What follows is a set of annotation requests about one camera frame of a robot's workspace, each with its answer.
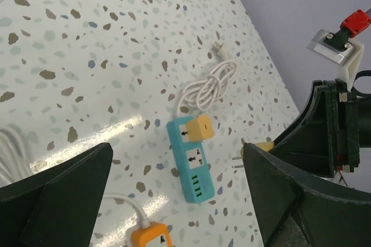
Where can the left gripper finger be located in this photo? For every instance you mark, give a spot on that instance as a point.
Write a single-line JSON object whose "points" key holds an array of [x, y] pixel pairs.
{"points": [[58, 206]]}

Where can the yellow plug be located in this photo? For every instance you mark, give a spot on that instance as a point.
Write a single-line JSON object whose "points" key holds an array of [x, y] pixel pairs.
{"points": [[266, 146]]}

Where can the yellow plug adapter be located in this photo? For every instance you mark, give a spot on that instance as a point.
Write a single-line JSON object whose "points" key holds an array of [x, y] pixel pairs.
{"points": [[199, 128]]}

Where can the orange power strip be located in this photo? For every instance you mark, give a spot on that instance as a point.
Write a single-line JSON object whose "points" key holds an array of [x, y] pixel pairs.
{"points": [[156, 235]]}

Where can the blue power strip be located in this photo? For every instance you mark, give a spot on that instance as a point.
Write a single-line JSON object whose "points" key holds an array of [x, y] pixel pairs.
{"points": [[191, 163]]}

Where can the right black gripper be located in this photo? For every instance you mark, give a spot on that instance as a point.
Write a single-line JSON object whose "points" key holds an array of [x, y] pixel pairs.
{"points": [[296, 208]]}

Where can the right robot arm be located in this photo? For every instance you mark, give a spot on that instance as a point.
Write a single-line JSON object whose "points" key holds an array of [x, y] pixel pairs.
{"points": [[363, 113]]}

